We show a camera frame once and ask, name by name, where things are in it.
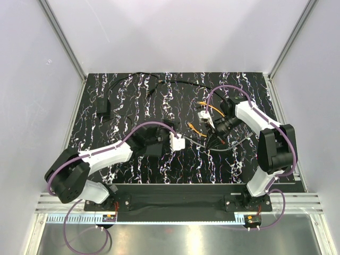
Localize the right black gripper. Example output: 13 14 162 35
205 116 242 151

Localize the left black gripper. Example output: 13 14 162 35
146 120 180 147

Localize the grey ethernet cable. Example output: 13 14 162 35
184 132 253 152

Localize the black cable gold connector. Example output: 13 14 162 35
155 80 213 91

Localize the black power adapter cable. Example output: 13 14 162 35
96 71 160 123

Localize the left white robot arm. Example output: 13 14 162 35
45 121 181 210

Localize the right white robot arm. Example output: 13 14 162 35
199 97 298 211

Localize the black marble pattern mat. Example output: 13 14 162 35
68 72 280 184

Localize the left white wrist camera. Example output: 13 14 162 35
169 132 185 151

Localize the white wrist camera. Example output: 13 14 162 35
169 132 185 151
198 110 215 127

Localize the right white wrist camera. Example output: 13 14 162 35
198 110 215 127

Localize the orange ethernet cable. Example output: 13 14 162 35
186 100 226 138

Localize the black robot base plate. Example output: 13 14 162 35
84 184 272 217

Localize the aluminium front rail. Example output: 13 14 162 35
34 192 324 214

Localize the white slotted cable duct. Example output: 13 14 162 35
47 211 247 224

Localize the right aluminium frame post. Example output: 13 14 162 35
268 0 319 80

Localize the aluminium frame post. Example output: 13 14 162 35
268 0 319 80
37 0 87 82

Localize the left aluminium frame post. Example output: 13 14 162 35
37 0 87 82

